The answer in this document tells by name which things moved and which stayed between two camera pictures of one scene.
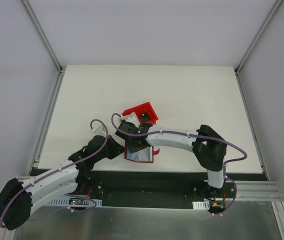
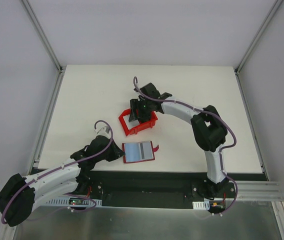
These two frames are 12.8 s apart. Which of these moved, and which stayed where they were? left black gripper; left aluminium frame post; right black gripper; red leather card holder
Moved: right black gripper
Stayed: left black gripper; left aluminium frame post; red leather card holder
